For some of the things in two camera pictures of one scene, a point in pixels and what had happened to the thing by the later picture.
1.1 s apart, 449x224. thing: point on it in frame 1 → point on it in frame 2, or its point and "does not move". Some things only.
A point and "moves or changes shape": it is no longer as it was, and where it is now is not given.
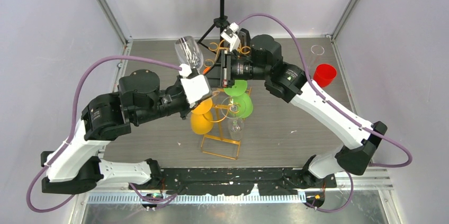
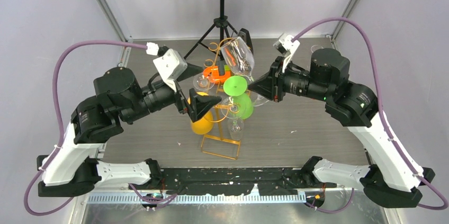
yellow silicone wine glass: x=201 y=118 does not move
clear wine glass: x=189 y=52 moves or changes shape
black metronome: x=244 y=37 does not move
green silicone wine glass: x=241 y=104 does not move
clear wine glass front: x=233 y=107 does not move
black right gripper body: x=225 y=65 → x=280 y=80
